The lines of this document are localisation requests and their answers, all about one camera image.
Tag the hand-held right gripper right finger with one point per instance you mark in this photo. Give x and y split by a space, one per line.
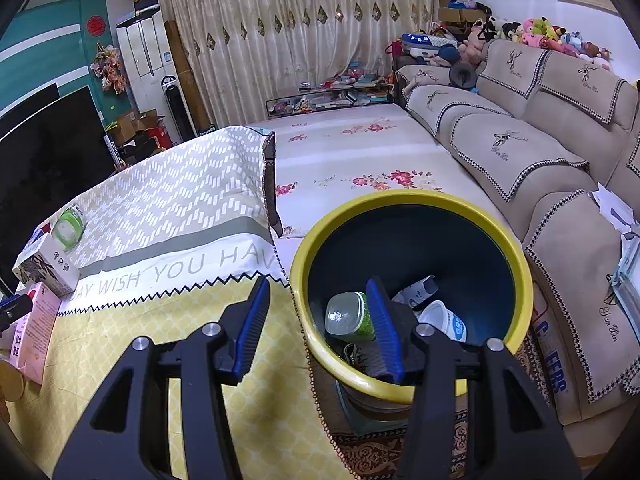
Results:
385 330

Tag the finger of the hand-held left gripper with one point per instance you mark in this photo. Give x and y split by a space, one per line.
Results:
15 305

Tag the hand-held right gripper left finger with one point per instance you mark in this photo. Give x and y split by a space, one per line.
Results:
250 325

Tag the pink box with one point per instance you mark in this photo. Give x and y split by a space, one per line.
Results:
35 330

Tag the white bottle green label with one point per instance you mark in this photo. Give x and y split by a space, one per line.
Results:
350 315

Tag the white box floral print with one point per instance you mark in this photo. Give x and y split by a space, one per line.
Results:
45 265

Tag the white blue packet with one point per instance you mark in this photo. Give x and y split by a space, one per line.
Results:
417 290

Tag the small white bottle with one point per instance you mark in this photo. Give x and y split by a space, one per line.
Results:
445 322

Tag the clear jar green lid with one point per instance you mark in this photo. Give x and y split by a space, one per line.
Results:
69 227

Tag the yellow-rimmed dark trash bin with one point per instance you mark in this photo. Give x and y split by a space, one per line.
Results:
425 240

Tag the patterned brown rug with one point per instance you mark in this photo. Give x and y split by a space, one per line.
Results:
370 455

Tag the yellow white patterned tablecloth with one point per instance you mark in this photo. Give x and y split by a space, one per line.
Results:
175 200

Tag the large curved television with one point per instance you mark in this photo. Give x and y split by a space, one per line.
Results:
50 160

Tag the white bag blue letters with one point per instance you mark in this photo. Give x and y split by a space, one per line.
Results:
545 360

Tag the white floral mat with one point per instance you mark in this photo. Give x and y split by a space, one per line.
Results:
350 145

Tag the black flat television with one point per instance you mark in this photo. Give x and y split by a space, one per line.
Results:
25 105

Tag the beige sofa with deer covers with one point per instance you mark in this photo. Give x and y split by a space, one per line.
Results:
500 160

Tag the red box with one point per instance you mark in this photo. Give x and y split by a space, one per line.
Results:
160 137

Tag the open cardboard box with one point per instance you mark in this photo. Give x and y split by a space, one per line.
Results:
145 120

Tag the tower fan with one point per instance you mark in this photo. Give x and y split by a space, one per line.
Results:
172 105

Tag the cluttered low glass shelf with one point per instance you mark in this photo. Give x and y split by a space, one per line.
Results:
325 97

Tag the clear plastic folder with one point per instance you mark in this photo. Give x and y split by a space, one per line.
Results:
630 280

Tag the white papers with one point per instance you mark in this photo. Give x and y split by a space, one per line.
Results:
612 207

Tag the dark round cushion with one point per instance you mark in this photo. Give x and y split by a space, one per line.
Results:
462 76

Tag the white standing air conditioner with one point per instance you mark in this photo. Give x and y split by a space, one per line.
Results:
145 50

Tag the blue star-print bag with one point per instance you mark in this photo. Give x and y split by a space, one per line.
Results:
425 42

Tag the beige embroidered curtain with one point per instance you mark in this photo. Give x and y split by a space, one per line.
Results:
300 20

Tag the dark flat box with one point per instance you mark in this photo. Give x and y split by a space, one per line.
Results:
147 5

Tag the pile of plush toys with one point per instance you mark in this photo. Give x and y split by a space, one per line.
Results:
540 30

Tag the artificial flower wall decoration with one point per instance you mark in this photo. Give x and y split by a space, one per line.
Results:
107 67

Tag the red round wall ornament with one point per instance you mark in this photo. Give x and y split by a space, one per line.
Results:
96 25

